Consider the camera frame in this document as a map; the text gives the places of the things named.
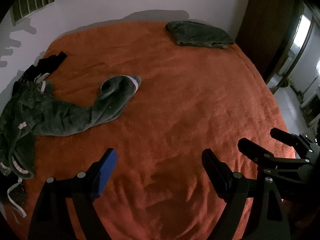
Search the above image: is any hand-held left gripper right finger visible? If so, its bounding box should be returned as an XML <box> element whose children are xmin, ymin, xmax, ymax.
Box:
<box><xmin>201</xmin><ymin>149</ymin><xmax>292</xmax><ymax>240</ymax></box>

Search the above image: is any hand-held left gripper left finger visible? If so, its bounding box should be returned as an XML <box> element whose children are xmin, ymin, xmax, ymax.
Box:
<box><xmin>28</xmin><ymin>148</ymin><xmax>118</xmax><ymax>240</ymax></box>

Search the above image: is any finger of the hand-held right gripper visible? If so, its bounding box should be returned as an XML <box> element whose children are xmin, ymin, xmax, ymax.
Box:
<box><xmin>271</xmin><ymin>127</ymin><xmax>305</xmax><ymax>151</ymax></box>
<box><xmin>237</xmin><ymin>138</ymin><xmax>313</xmax><ymax>182</ymax></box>

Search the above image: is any grey fleece garment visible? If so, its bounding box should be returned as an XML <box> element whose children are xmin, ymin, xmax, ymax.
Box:
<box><xmin>0</xmin><ymin>74</ymin><xmax>142</xmax><ymax>180</ymax></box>

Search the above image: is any dark cabinet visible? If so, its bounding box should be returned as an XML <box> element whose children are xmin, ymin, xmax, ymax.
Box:
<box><xmin>299</xmin><ymin>90</ymin><xmax>320</xmax><ymax>128</ymax></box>

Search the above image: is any orange blanket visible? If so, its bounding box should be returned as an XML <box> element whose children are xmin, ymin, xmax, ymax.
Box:
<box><xmin>0</xmin><ymin>21</ymin><xmax>300</xmax><ymax>240</ymax></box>

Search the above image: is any wood framed mirror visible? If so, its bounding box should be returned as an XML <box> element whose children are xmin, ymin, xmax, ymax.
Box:
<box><xmin>265</xmin><ymin>0</ymin><xmax>317</xmax><ymax>88</ymax></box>

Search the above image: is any brown wooden door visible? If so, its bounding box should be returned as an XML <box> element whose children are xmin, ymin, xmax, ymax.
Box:
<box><xmin>235</xmin><ymin>0</ymin><xmax>299</xmax><ymax>80</ymax></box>

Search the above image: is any black garment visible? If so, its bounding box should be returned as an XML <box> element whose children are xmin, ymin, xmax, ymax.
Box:
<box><xmin>11</xmin><ymin>51</ymin><xmax>68</xmax><ymax>98</ymax></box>

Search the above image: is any folded green garment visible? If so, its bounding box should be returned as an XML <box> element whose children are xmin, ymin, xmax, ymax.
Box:
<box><xmin>165</xmin><ymin>21</ymin><xmax>235</xmax><ymax>50</ymax></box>

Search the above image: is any louvered window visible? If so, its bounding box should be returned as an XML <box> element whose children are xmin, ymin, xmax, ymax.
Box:
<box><xmin>10</xmin><ymin>0</ymin><xmax>55</xmax><ymax>27</ymax></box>

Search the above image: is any dark cloth with white drawstring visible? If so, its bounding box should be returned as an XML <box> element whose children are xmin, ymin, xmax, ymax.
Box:
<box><xmin>0</xmin><ymin>177</ymin><xmax>28</xmax><ymax>218</ymax></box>

